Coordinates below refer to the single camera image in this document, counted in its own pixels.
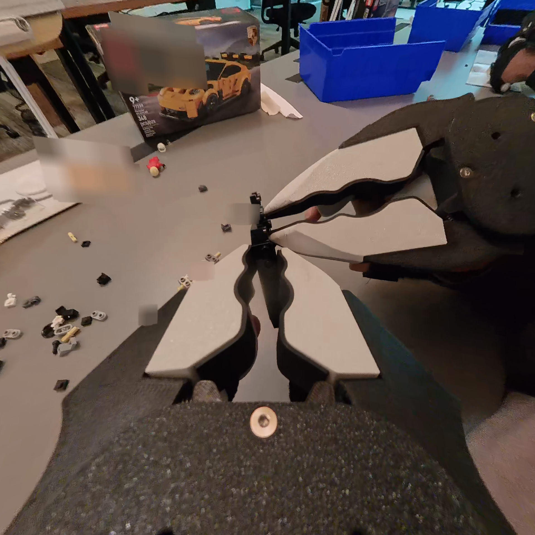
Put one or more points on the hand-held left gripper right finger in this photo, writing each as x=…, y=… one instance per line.
x=326, y=330

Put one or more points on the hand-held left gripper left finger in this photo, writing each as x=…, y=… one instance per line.
x=200, y=330

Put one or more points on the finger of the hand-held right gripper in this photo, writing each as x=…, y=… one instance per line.
x=355, y=167
x=376, y=234

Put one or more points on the black toy car chassis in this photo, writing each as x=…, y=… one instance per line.
x=260, y=235

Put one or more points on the grey desk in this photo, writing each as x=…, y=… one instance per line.
x=125, y=234

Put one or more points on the person's right hand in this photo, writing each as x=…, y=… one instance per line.
x=520, y=69

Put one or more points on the large blue bin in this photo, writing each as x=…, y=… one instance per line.
x=355, y=71

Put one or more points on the torn white paper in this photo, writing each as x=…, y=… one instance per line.
x=276, y=102

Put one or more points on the pile of small toy pieces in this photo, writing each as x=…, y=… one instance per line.
x=69, y=330

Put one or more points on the white paper sheet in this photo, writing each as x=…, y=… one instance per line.
x=480, y=71

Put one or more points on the shiny dark toy stud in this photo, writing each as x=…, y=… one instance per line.
x=61, y=384

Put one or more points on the toy car set box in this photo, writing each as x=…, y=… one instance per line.
x=234, y=75

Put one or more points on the black office chair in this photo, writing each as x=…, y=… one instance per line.
x=288, y=12

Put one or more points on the dark grey toy connector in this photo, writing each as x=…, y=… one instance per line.
x=31, y=301

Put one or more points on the red toy minifigure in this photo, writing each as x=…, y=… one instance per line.
x=154, y=164

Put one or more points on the grey rounded toy plate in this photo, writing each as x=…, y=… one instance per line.
x=12, y=333

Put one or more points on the small white toy clip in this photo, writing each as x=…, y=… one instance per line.
x=10, y=300

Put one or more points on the instruction booklet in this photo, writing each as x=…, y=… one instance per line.
x=25, y=228

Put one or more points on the person's grey clothing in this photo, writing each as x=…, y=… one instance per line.
x=501, y=459

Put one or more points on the clear bag of black parts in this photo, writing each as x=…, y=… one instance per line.
x=16, y=211

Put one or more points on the wooden table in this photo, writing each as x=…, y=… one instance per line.
x=46, y=41

